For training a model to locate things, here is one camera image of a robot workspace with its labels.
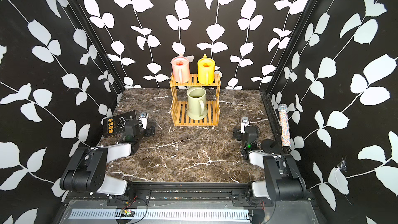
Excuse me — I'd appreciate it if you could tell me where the green watering can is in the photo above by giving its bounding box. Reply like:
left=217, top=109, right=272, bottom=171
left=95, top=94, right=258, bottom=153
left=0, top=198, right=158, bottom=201
left=187, top=86, right=208, bottom=120

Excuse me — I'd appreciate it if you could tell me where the wooden slatted shelf rack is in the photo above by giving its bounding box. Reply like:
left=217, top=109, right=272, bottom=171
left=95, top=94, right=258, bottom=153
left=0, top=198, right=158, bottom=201
left=170, top=74, right=221, bottom=126

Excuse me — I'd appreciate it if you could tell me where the pink watering can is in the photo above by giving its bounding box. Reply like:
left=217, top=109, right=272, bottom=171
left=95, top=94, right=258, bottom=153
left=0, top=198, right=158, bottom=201
left=171, top=56, right=190, bottom=83

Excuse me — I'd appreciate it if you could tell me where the yellow watering can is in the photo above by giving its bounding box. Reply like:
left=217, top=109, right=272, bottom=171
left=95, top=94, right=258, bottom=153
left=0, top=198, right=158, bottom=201
left=198, top=54, right=215, bottom=85

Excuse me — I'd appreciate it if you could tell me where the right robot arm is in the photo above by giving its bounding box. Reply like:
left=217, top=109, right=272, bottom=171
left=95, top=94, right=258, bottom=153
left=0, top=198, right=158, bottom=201
left=233, top=124, right=307, bottom=201

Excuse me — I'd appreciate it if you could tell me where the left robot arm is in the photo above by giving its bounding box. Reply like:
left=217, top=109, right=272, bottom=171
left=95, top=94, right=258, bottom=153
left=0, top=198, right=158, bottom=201
left=59, top=119, right=155, bottom=196

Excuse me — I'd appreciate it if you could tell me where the black round stand base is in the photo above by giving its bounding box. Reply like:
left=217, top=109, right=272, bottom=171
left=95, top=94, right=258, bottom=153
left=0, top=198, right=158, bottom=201
left=261, top=139, right=282, bottom=155

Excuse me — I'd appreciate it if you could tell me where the sprinkle filled clear tube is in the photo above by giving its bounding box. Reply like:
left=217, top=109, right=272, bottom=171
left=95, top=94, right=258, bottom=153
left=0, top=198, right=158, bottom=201
left=278, top=104, right=291, bottom=147

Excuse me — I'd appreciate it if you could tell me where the small circuit board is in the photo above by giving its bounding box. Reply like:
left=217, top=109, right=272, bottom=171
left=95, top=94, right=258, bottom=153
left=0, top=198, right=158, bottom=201
left=117, top=209, right=135, bottom=219

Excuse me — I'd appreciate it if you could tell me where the white perforated strip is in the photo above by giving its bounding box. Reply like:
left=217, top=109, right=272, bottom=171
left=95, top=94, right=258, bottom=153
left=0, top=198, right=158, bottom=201
left=67, top=208, right=250, bottom=222

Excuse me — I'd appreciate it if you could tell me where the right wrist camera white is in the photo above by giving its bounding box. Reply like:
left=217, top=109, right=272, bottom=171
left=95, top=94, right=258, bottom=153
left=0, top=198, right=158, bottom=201
left=240, top=117, right=250, bottom=133

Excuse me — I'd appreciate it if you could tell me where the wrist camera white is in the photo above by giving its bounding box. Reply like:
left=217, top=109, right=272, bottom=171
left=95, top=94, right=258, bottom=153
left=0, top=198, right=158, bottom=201
left=240, top=117, right=250, bottom=133
left=138, top=112, right=148, bottom=130

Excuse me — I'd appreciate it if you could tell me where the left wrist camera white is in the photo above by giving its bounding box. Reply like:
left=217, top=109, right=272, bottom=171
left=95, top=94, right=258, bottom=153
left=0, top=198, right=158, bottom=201
left=138, top=112, right=148, bottom=130

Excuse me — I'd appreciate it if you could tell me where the black front rail frame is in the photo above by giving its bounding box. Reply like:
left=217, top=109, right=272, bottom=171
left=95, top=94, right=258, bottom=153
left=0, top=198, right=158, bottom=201
left=55, top=183, right=326, bottom=224

